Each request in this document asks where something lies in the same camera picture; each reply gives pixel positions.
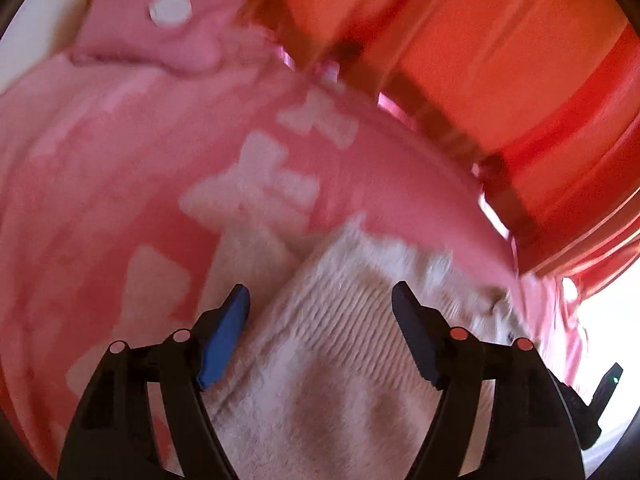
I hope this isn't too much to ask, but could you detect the dark brown wooden rail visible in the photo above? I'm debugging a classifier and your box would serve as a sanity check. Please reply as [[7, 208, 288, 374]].
[[265, 0, 541, 251]]

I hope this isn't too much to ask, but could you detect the pink printed blanket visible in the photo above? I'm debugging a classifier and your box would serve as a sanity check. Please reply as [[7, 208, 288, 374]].
[[0, 25, 587, 480]]

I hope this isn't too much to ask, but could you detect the pink pillow with white spot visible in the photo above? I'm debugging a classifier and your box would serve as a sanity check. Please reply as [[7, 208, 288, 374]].
[[67, 0, 251, 75]]

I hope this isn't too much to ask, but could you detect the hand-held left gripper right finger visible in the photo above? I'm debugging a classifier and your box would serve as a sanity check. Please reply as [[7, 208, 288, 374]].
[[391, 281, 586, 480]]

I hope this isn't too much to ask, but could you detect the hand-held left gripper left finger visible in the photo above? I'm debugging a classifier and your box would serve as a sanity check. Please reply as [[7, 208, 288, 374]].
[[56, 284, 251, 480]]

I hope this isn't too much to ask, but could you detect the beige knit sweater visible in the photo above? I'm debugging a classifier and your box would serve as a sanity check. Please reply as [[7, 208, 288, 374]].
[[200, 215, 532, 480]]

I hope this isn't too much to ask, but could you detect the orange striped curtain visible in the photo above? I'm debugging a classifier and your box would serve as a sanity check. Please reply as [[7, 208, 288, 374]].
[[250, 0, 640, 281]]

